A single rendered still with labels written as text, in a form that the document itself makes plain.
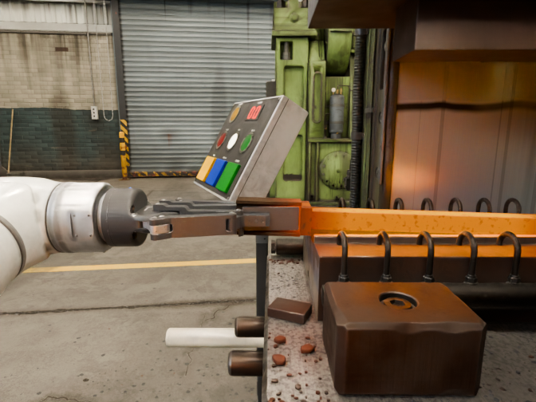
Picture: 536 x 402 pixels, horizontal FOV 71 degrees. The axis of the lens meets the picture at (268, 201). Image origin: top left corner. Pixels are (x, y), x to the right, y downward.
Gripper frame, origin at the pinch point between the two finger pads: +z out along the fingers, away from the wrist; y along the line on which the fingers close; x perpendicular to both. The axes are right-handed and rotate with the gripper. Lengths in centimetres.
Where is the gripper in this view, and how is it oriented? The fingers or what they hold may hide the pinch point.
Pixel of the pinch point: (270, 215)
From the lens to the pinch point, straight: 47.5
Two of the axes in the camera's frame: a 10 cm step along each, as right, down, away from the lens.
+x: -0.1, -9.8, -2.0
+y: -0.1, 2.0, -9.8
